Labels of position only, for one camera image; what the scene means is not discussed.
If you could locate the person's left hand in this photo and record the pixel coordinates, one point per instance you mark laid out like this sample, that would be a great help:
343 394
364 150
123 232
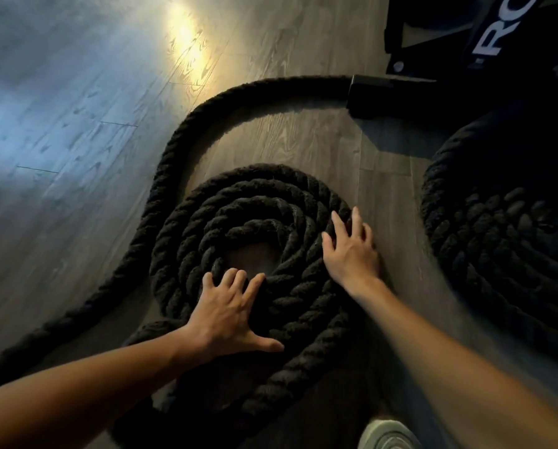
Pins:
223 322

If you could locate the person's right hand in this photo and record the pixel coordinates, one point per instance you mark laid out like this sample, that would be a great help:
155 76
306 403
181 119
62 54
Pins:
354 261

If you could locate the person's left forearm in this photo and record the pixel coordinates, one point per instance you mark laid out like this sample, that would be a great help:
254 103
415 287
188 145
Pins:
73 392

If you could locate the person's right forearm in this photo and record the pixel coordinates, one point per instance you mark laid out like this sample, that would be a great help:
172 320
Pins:
461 369

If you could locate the person's right grey sneaker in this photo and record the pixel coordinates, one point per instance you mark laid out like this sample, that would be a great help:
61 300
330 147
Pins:
386 437

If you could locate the grey wooden floor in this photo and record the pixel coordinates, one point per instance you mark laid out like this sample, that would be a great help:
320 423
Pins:
73 112

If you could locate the black gym rack base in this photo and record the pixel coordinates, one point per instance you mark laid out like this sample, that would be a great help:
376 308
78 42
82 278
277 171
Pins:
414 60

